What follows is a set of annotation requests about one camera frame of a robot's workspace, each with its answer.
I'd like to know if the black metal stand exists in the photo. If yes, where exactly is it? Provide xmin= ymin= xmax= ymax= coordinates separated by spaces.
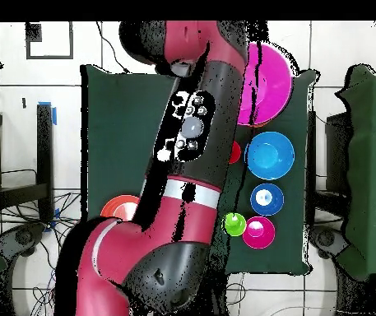
xmin=305 ymin=109 xmax=353 ymax=218
xmin=0 ymin=103 xmax=55 ymax=225

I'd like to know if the long black floor cable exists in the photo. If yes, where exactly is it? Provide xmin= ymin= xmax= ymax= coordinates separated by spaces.
xmin=95 ymin=21 xmax=131 ymax=74

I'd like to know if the dark green tablecloth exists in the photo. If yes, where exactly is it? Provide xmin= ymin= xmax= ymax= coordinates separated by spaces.
xmin=80 ymin=63 xmax=320 ymax=276

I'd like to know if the black square floor frame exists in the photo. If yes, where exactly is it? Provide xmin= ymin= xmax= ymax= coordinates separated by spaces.
xmin=25 ymin=21 xmax=74 ymax=61

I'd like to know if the large orange bowl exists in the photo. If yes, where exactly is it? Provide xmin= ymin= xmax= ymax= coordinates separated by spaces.
xmin=100 ymin=194 xmax=142 ymax=222

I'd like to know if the small pink-red bowl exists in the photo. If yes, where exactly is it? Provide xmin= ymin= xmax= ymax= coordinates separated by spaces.
xmin=242 ymin=216 xmax=276 ymax=250

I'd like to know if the black floor stand base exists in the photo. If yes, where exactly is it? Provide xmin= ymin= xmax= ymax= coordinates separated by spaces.
xmin=308 ymin=226 xmax=350 ymax=261
xmin=0 ymin=222 xmax=48 ymax=258

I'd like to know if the blue tape strip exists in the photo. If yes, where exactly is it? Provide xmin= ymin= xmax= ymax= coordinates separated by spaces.
xmin=37 ymin=100 xmax=58 ymax=126

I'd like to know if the red cup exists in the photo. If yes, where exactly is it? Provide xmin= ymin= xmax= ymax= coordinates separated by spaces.
xmin=228 ymin=140 xmax=242 ymax=165

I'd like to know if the large pink bowl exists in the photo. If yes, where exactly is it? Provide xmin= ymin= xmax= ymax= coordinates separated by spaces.
xmin=236 ymin=41 xmax=295 ymax=128

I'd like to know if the small dark blue bowl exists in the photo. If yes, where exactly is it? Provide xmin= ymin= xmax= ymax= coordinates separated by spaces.
xmin=249 ymin=183 xmax=285 ymax=217

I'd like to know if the bundle of floor cables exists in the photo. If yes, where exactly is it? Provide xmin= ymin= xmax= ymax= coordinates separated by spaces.
xmin=0 ymin=188 xmax=83 ymax=316

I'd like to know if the large blue bowl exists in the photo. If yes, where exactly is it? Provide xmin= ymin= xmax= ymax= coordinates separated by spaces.
xmin=244 ymin=131 xmax=296 ymax=181

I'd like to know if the green cup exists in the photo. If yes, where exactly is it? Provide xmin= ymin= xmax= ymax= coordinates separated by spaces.
xmin=221 ymin=211 xmax=248 ymax=237

